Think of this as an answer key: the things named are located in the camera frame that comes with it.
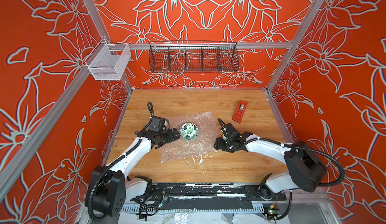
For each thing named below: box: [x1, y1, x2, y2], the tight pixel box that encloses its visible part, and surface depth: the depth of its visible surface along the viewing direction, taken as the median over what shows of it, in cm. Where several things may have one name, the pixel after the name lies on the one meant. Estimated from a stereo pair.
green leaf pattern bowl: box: [179, 122, 200, 141], surface depth 95 cm
